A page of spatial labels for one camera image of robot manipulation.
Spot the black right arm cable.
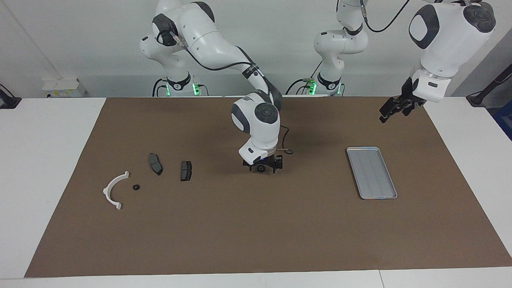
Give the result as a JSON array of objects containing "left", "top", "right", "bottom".
[{"left": 156, "top": 28, "right": 293, "bottom": 155}]

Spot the blue box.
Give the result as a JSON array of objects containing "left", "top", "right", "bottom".
[{"left": 493, "top": 100, "right": 512, "bottom": 140}]

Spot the black base cable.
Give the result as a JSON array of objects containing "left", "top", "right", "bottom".
[
  {"left": 285, "top": 60, "right": 324, "bottom": 96},
  {"left": 152, "top": 78, "right": 168, "bottom": 97}
]

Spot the brown table mat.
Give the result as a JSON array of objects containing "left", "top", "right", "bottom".
[{"left": 24, "top": 96, "right": 512, "bottom": 278}]

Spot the grey metal tray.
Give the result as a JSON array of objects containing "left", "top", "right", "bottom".
[{"left": 346, "top": 147, "right": 398, "bottom": 200}]

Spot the black clamp stand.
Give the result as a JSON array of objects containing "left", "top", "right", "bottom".
[{"left": 0, "top": 84, "right": 21, "bottom": 109}]

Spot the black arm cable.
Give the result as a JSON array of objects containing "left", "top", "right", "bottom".
[
  {"left": 156, "top": 28, "right": 293, "bottom": 155},
  {"left": 360, "top": 0, "right": 412, "bottom": 33}
]

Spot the black angled stand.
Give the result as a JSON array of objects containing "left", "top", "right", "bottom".
[{"left": 466, "top": 64, "right": 512, "bottom": 108}]

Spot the white curved plastic bracket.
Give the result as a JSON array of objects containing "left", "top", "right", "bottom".
[{"left": 103, "top": 171, "right": 130, "bottom": 210}]

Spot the white wall box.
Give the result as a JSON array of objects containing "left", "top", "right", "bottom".
[{"left": 42, "top": 78, "right": 86, "bottom": 98}]

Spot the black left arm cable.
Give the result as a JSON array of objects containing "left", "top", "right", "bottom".
[{"left": 360, "top": 0, "right": 412, "bottom": 33}]

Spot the curved dark brake pad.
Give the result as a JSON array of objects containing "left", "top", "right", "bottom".
[{"left": 148, "top": 153, "right": 163, "bottom": 176}]

